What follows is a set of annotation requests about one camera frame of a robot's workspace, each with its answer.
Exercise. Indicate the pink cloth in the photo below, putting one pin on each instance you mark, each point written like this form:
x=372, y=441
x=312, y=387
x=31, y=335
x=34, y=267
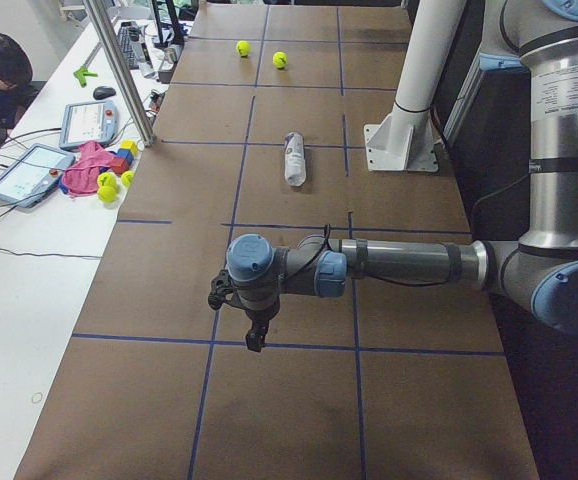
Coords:
x=81, y=178

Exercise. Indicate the tennis ball can holder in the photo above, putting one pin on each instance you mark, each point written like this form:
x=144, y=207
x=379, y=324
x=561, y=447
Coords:
x=294, y=159

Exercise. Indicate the rubber band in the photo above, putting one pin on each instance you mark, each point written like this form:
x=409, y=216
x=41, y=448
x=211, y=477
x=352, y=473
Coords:
x=37, y=398

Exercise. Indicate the near teach pendant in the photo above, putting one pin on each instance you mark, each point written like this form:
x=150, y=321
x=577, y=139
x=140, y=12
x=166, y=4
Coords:
x=34, y=175

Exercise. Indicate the teach pendant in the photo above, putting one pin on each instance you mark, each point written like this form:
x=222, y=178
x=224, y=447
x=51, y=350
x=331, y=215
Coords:
x=88, y=121
x=34, y=175

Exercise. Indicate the red cube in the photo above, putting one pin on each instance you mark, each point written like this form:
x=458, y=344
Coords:
x=118, y=165

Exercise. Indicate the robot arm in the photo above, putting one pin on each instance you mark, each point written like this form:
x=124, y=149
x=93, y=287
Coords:
x=538, y=272

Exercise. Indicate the green clamp tool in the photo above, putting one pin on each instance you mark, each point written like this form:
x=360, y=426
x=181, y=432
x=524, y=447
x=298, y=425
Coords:
x=82, y=75

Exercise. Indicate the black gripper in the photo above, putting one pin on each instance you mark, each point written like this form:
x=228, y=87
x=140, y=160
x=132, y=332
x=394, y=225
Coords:
x=257, y=314

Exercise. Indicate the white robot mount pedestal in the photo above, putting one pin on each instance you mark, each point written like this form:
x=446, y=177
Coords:
x=403, y=141

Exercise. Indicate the aluminium frame post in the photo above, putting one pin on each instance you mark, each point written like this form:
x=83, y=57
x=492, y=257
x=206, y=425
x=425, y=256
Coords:
x=107, y=37

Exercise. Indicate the black computer mouse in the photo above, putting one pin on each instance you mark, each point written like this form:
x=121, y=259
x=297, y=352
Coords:
x=103, y=92

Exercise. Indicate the tennis ball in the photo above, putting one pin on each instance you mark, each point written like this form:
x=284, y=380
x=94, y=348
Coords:
x=107, y=179
x=280, y=60
x=107, y=194
x=243, y=48
x=127, y=178

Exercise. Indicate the far teach pendant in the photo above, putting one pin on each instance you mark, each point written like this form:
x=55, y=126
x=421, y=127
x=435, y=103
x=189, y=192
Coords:
x=88, y=121

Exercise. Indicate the blue cube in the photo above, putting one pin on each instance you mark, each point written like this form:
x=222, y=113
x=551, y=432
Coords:
x=126, y=155

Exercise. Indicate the yellow cube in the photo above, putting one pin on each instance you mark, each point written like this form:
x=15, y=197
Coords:
x=129, y=146

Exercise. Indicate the black keyboard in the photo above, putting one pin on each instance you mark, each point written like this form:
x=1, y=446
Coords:
x=125, y=44

